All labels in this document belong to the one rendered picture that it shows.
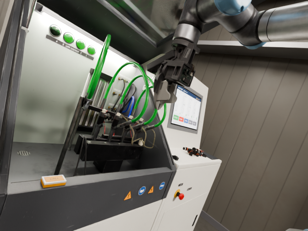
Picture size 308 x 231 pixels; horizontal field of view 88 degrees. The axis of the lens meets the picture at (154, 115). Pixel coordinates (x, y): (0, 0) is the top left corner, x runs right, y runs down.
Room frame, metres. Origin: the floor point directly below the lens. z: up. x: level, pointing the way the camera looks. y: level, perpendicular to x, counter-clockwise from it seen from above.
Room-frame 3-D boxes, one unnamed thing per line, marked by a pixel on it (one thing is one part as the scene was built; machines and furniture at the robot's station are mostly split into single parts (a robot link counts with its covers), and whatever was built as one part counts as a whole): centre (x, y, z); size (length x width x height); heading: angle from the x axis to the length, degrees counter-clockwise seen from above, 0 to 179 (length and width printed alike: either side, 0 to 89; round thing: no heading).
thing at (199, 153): (1.17, -0.38, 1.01); 0.23 x 0.11 x 0.06; 139
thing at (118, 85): (1.07, 0.26, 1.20); 0.13 x 0.03 x 0.31; 139
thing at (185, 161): (1.14, -0.36, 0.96); 0.70 x 0.22 x 0.03; 139
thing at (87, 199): (0.56, 0.04, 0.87); 0.62 x 0.04 x 0.16; 139
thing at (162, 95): (0.49, 0.00, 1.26); 0.06 x 0.03 x 0.09; 48
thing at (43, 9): (0.89, 0.41, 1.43); 0.54 x 0.03 x 0.02; 139
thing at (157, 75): (0.50, 0.02, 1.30); 0.05 x 0.02 x 0.09; 138
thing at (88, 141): (0.80, 0.14, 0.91); 0.34 x 0.10 x 0.15; 139
